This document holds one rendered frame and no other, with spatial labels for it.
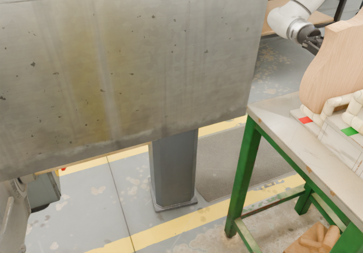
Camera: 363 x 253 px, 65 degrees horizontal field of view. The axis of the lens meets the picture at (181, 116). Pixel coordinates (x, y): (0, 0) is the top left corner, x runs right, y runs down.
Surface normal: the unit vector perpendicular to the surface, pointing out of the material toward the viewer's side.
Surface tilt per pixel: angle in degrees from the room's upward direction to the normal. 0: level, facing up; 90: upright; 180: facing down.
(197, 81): 90
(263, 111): 0
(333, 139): 90
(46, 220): 0
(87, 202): 0
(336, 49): 90
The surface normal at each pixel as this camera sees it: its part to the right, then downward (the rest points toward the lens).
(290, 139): 0.01, -0.78
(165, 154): 0.26, 0.61
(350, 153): -0.93, 0.21
